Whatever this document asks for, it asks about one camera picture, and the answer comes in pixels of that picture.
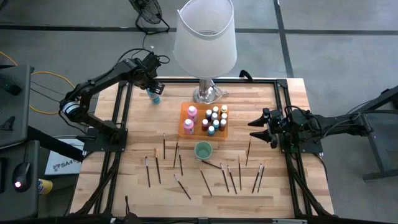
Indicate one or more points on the small beige-grey paint bottle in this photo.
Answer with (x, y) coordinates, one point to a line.
(214, 116)

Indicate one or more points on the dark metal stand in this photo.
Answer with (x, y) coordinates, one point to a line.
(382, 140)

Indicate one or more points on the black diagonal floor bar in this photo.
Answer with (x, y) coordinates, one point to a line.
(56, 144)

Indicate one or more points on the large teal paint bottle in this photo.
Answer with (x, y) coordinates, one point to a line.
(154, 99)

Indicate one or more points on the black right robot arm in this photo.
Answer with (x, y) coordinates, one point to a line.
(332, 126)

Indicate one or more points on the green ribbed cup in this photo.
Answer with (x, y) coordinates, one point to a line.
(203, 150)

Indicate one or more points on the black computer mouse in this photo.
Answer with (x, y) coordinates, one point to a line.
(22, 175)

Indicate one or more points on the white printed box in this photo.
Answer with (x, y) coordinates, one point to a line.
(63, 165)

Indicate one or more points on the flat orange-bristle paintbrush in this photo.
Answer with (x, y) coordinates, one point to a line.
(157, 166)

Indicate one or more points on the translucent orange plastic tray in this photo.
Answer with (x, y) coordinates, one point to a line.
(199, 134)

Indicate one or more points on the small yellow paint bottle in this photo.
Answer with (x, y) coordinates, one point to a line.
(224, 108)

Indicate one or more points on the dark grey desk panel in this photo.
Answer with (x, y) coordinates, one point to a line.
(18, 109)

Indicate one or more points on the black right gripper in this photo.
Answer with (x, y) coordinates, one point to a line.
(276, 127)

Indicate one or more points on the yellow can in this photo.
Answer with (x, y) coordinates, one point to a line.
(46, 186)

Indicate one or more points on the small dark red paint bottle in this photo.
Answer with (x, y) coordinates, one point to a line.
(205, 123)

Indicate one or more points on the small teal paint bottle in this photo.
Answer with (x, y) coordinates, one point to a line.
(215, 123)

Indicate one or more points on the white-shade chrome table lamp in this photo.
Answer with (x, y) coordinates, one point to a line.
(203, 40)

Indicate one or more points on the small sky blue paint bottle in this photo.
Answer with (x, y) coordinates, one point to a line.
(211, 130)

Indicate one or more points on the small reddish-brown paint bottle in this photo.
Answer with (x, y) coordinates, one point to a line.
(222, 123)

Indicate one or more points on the black table clamp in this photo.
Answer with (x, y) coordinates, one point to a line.
(245, 74)

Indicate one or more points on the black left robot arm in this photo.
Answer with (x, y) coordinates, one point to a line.
(93, 82)

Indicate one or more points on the dark grey desk surface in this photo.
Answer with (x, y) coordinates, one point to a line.
(34, 161)

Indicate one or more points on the large pink paint bottle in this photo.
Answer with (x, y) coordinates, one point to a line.
(188, 126)
(191, 112)

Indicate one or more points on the small dark brown paint bottle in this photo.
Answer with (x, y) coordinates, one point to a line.
(215, 109)

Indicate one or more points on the black floor fan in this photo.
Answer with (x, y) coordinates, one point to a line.
(146, 12)

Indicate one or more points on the silver frame bracket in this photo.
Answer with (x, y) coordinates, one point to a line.
(289, 221)

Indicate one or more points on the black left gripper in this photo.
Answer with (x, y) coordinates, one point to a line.
(152, 82)

